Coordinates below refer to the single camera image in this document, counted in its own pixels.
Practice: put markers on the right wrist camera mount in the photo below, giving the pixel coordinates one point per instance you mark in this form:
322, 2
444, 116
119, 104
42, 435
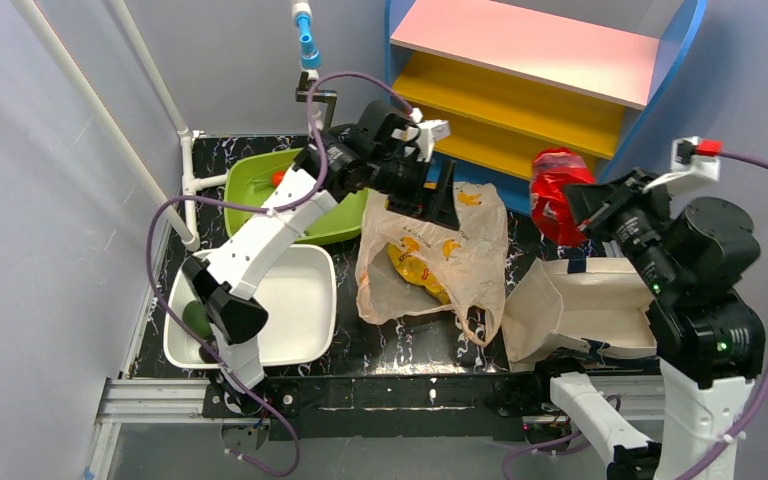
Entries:
694, 164

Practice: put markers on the colourful wooden shelf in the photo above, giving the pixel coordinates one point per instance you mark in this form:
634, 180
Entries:
513, 81

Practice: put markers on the green plastic basin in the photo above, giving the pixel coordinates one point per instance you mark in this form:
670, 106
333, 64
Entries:
250, 182

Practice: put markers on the white plastic basin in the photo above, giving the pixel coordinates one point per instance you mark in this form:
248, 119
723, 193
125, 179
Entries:
299, 293

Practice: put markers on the red snack packet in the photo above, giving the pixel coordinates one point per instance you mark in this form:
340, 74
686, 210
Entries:
552, 169

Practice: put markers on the dark toy avocado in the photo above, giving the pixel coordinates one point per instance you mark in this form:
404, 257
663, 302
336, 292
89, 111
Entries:
197, 321

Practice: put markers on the yellow snack packet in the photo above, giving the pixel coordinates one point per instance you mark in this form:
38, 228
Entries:
415, 271

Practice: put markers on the white pipe faucet stand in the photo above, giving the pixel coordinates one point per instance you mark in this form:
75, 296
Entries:
310, 61

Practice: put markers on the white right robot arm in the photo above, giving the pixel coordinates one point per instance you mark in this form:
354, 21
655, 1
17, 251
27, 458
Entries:
710, 343

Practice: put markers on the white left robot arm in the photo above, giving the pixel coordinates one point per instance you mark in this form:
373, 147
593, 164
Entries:
226, 280

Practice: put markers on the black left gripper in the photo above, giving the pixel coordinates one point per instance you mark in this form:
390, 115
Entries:
420, 201

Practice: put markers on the orange toy carrot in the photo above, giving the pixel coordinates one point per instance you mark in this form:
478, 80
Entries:
278, 177

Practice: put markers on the white diagonal pole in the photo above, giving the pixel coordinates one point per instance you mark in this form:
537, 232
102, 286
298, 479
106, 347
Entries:
35, 18

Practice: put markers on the beige canvas tote bag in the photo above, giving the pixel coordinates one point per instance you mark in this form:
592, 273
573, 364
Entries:
591, 309

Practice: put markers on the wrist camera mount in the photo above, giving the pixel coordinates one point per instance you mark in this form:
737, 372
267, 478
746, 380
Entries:
420, 136
694, 164

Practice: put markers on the aluminium frame rail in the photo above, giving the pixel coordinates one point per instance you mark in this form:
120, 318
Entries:
140, 402

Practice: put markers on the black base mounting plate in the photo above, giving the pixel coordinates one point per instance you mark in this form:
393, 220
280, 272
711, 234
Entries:
501, 406

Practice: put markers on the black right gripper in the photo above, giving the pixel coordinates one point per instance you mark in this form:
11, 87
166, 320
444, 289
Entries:
596, 210

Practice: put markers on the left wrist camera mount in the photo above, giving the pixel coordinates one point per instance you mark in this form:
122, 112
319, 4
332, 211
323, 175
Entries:
420, 136

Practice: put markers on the banana print plastic bag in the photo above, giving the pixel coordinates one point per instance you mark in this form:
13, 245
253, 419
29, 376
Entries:
469, 263

